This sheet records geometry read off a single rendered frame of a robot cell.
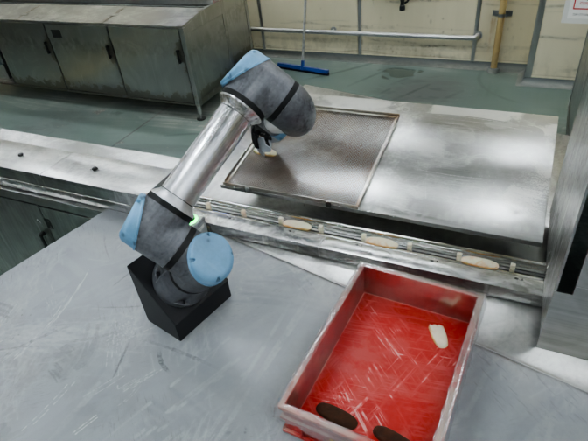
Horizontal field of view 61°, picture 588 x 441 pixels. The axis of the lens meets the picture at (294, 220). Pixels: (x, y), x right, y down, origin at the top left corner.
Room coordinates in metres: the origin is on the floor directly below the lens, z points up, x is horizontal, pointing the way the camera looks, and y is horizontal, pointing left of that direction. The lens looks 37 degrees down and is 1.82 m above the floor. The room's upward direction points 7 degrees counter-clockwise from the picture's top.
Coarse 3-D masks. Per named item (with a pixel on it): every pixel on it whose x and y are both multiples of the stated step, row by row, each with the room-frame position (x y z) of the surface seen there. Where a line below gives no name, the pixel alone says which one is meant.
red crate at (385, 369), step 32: (352, 320) 0.86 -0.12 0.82; (384, 320) 0.85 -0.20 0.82; (416, 320) 0.84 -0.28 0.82; (448, 320) 0.83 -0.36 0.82; (352, 352) 0.76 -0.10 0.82; (384, 352) 0.75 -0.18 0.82; (416, 352) 0.74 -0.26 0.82; (448, 352) 0.73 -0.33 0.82; (320, 384) 0.68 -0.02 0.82; (352, 384) 0.67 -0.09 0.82; (384, 384) 0.66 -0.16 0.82; (416, 384) 0.65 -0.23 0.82; (448, 384) 0.64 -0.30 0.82; (320, 416) 0.60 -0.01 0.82; (384, 416) 0.59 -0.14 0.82; (416, 416) 0.58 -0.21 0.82
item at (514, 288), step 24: (48, 192) 1.67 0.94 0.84; (72, 192) 1.60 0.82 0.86; (216, 216) 1.34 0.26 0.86; (264, 240) 1.21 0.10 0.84; (288, 240) 1.18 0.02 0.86; (312, 240) 1.16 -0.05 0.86; (336, 240) 1.15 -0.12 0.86; (384, 264) 1.03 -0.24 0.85; (408, 264) 1.01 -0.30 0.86; (432, 264) 1.00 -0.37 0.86; (456, 264) 0.98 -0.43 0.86; (480, 288) 0.90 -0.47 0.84; (504, 288) 0.88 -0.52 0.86; (528, 288) 0.87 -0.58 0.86
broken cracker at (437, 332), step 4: (432, 328) 0.80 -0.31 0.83; (436, 328) 0.80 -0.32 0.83; (440, 328) 0.80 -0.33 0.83; (432, 332) 0.79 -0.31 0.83; (436, 332) 0.78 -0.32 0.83; (440, 332) 0.78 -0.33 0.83; (444, 332) 0.78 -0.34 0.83; (432, 336) 0.78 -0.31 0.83; (436, 336) 0.77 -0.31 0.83; (440, 336) 0.77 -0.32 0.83; (444, 336) 0.77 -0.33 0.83; (436, 340) 0.76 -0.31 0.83; (440, 340) 0.76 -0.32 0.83; (444, 340) 0.76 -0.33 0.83; (436, 344) 0.75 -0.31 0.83; (440, 344) 0.75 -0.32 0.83; (444, 344) 0.75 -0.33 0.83
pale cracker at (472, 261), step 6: (462, 258) 1.01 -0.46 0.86; (468, 258) 1.01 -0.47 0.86; (474, 258) 1.00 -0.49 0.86; (480, 258) 1.00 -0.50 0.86; (468, 264) 0.99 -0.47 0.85; (474, 264) 0.98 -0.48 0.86; (480, 264) 0.98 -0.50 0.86; (486, 264) 0.97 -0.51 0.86; (492, 264) 0.97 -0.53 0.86; (498, 264) 0.97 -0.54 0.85
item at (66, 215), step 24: (48, 144) 2.14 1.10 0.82; (72, 144) 2.11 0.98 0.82; (96, 144) 2.08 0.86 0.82; (168, 168) 1.79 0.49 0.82; (0, 192) 1.82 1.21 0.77; (24, 192) 1.72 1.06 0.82; (0, 216) 1.86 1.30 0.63; (24, 216) 1.78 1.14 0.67; (48, 216) 1.70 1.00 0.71; (72, 216) 1.63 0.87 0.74; (0, 240) 1.92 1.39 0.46; (24, 240) 1.82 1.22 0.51; (48, 240) 1.74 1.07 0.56; (0, 264) 1.98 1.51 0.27
